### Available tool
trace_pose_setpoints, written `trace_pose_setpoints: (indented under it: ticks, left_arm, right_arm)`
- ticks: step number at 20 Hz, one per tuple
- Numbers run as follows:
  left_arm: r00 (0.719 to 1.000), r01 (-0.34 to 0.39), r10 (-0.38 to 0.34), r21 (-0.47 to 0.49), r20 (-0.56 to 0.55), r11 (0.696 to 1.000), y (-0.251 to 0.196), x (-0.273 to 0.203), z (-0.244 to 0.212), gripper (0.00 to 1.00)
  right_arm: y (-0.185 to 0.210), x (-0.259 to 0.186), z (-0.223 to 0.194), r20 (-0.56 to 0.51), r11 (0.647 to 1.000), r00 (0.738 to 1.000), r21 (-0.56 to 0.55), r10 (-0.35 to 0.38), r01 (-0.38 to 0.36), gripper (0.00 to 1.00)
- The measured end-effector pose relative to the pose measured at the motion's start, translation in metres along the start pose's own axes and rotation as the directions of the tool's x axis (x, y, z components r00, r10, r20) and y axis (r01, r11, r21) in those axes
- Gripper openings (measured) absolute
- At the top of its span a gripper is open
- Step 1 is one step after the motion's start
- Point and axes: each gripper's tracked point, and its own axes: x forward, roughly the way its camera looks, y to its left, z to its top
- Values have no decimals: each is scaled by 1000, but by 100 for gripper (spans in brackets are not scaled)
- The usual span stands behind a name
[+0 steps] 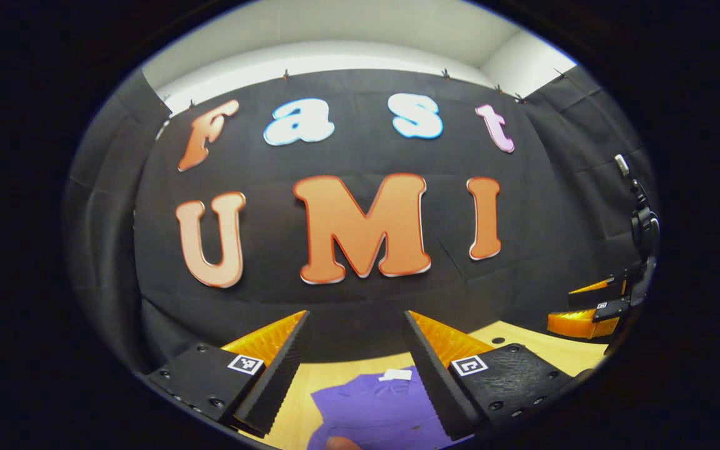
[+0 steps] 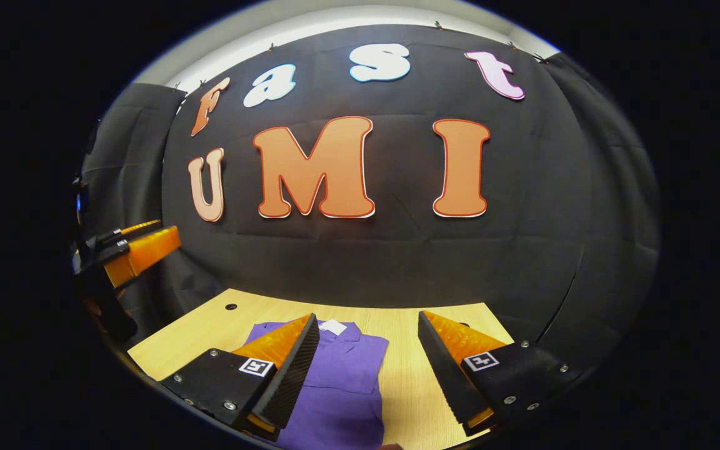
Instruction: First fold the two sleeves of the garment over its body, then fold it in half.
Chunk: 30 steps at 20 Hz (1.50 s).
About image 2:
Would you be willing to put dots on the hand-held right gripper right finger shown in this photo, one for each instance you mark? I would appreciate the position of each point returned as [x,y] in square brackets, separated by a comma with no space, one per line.
[441,369]

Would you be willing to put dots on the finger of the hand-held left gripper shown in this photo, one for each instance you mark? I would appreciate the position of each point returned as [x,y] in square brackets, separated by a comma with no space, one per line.
[124,232]
[141,253]

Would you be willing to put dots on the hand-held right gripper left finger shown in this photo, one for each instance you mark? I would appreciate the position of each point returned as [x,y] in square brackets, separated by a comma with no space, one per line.
[288,381]

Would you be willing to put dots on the purple shirt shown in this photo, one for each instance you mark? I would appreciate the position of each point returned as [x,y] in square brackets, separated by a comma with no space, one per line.
[341,387]

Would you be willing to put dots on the black backdrop cloth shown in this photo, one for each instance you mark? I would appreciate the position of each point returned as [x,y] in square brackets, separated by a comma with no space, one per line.
[397,262]

